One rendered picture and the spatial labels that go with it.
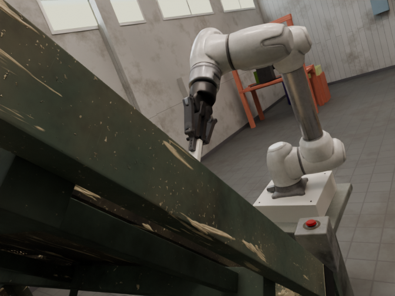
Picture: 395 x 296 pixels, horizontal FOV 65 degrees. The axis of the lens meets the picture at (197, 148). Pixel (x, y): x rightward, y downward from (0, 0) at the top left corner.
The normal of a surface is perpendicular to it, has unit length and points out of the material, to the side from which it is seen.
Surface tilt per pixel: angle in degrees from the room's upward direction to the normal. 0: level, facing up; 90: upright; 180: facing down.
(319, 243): 90
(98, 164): 90
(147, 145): 90
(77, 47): 90
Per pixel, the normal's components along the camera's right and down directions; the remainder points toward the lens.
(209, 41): -0.30, -0.49
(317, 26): -0.55, 0.39
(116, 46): 0.76, -0.14
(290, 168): -0.29, 0.32
